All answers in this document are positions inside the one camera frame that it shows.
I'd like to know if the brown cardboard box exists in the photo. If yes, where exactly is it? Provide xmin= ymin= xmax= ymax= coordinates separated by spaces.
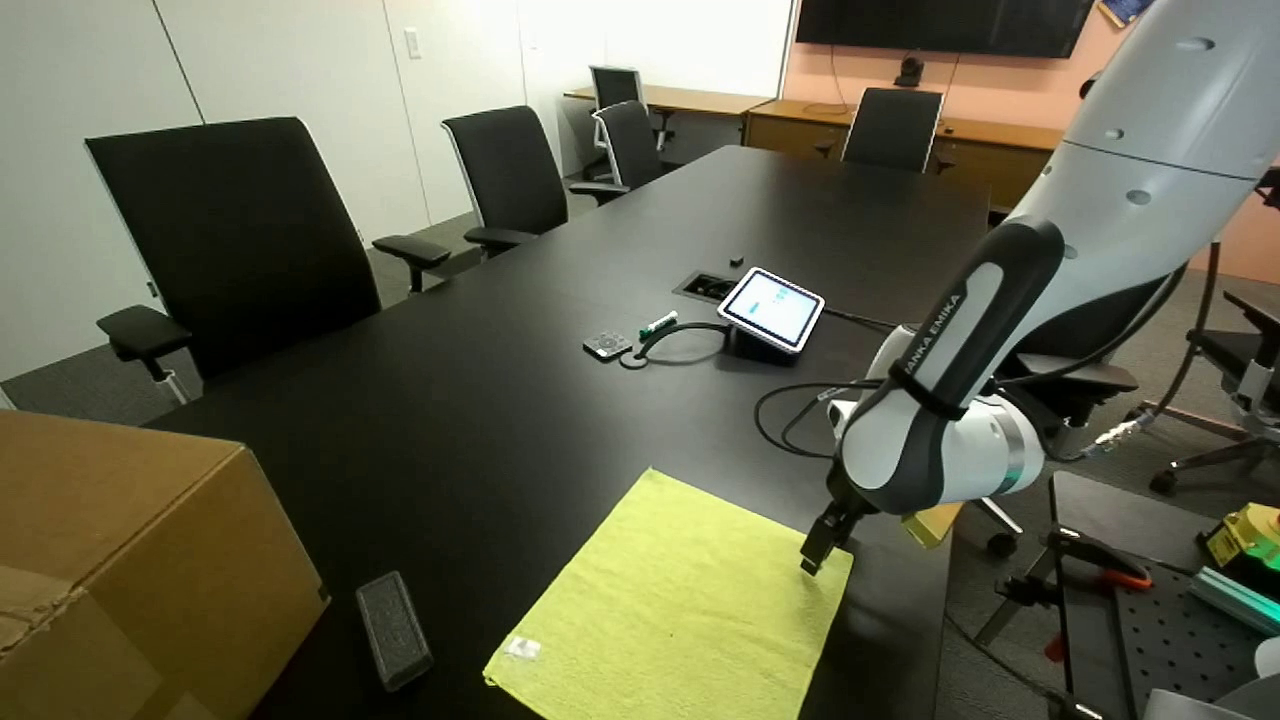
xmin=0 ymin=406 xmax=332 ymax=720

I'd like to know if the yellow cloth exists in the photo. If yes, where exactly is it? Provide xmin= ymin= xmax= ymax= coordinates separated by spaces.
xmin=478 ymin=462 xmax=855 ymax=720

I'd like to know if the table cable port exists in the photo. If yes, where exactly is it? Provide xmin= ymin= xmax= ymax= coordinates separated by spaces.
xmin=680 ymin=266 xmax=739 ymax=300

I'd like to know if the black looped cable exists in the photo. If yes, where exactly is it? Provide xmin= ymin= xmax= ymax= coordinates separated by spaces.
xmin=616 ymin=306 xmax=737 ymax=375

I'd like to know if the black rectangular eraser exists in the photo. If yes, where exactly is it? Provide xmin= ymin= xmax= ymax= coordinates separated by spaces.
xmin=350 ymin=568 xmax=435 ymax=697

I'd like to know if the black tablet power cable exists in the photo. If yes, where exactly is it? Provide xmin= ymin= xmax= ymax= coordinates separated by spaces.
xmin=818 ymin=306 xmax=894 ymax=341

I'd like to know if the light wooden desk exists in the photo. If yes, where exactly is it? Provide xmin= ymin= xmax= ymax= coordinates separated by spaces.
xmin=561 ymin=83 xmax=770 ymax=152

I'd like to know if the yellow wrist tag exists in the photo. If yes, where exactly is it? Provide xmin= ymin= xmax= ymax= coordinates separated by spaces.
xmin=902 ymin=499 xmax=968 ymax=552

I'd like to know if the black wall television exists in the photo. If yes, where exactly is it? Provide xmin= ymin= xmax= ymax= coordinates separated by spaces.
xmin=793 ymin=0 xmax=1099 ymax=60

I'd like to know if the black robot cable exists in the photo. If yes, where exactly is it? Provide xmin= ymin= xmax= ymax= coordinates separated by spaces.
xmin=749 ymin=234 xmax=1223 ymax=466

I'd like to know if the yellow green box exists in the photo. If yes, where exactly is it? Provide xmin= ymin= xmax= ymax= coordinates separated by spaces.
xmin=1200 ymin=499 xmax=1280 ymax=579

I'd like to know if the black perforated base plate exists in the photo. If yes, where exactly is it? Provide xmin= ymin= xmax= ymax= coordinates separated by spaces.
xmin=1046 ymin=466 xmax=1280 ymax=720

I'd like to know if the red handled tool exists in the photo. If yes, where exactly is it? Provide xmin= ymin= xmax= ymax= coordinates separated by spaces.
xmin=1045 ymin=525 xmax=1161 ymax=599

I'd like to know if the tablet on black stand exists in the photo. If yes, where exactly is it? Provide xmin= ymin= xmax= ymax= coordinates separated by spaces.
xmin=713 ymin=263 xmax=831 ymax=368

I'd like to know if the black office chair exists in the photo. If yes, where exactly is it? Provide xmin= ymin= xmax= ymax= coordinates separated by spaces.
xmin=836 ymin=83 xmax=946 ymax=174
xmin=1147 ymin=281 xmax=1280 ymax=499
xmin=566 ymin=94 xmax=680 ymax=209
xmin=985 ymin=272 xmax=1178 ymax=557
xmin=440 ymin=100 xmax=575 ymax=258
xmin=79 ymin=111 xmax=455 ymax=406
xmin=589 ymin=60 xmax=647 ymax=111

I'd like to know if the teal green object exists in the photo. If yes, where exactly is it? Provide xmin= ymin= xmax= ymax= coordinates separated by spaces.
xmin=1189 ymin=565 xmax=1280 ymax=635

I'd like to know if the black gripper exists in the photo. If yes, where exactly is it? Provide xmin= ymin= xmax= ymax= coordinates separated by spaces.
xmin=797 ymin=493 xmax=874 ymax=579

